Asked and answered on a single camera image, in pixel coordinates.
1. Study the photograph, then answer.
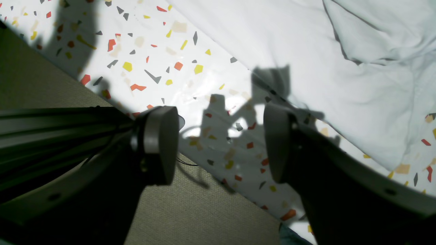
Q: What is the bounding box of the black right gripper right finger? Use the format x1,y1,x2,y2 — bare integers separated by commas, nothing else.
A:
263,103,436,245

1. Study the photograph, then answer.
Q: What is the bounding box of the white T-shirt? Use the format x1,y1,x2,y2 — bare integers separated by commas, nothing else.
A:
170,0,435,170

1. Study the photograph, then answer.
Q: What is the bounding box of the aluminium extrusion rail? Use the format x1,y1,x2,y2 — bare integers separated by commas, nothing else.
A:
0,107,133,200

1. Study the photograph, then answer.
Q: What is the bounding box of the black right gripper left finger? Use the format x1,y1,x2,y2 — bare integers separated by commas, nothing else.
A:
1,107,179,245

